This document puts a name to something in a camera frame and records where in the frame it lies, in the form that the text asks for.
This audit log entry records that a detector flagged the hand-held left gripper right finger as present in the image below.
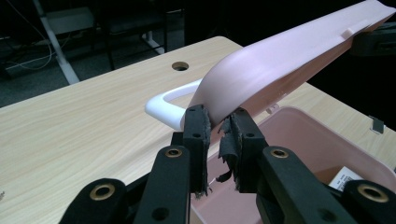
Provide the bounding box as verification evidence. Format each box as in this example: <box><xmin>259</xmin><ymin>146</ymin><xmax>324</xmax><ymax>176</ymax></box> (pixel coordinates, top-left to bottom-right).
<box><xmin>216</xmin><ymin>106</ymin><xmax>270</xmax><ymax>194</ymax></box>

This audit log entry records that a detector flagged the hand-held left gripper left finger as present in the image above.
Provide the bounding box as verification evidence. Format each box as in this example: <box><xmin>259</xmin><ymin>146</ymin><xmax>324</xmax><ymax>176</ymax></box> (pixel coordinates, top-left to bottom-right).
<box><xmin>181</xmin><ymin>104</ymin><xmax>213</xmax><ymax>198</ymax></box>

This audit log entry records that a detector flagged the pink plastic storage box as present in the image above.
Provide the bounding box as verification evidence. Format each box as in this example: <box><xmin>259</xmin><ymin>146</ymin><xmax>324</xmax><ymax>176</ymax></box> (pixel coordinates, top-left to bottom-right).
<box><xmin>144</xmin><ymin>0</ymin><xmax>396</xmax><ymax>224</ymax></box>

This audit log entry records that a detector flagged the grey metal clip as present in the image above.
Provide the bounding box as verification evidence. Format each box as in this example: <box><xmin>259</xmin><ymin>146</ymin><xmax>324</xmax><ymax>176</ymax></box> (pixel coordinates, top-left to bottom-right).
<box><xmin>369</xmin><ymin>115</ymin><xmax>387</xmax><ymax>135</ymax></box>

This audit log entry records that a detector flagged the white desk leg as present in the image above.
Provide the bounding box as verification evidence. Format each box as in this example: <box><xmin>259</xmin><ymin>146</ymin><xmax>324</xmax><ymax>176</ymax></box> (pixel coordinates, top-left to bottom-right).
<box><xmin>32</xmin><ymin>0</ymin><xmax>81</xmax><ymax>86</ymax></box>
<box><xmin>140</xmin><ymin>30</ymin><xmax>166</xmax><ymax>56</ymax></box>

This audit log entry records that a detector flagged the black chair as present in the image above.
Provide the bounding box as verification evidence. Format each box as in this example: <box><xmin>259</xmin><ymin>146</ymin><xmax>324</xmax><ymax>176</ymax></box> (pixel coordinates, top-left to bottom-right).
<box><xmin>101</xmin><ymin>0</ymin><xmax>171</xmax><ymax>72</ymax></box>

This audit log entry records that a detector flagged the grey box under desk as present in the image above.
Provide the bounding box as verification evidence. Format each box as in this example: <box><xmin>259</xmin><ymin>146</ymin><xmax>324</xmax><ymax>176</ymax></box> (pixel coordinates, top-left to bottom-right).
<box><xmin>46</xmin><ymin>7</ymin><xmax>95</xmax><ymax>35</ymax></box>

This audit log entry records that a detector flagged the white floor cable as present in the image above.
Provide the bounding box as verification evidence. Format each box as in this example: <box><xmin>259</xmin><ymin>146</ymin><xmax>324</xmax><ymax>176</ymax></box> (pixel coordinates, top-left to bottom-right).
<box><xmin>0</xmin><ymin>0</ymin><xmax>54</xmax><ymax>71</ymax></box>

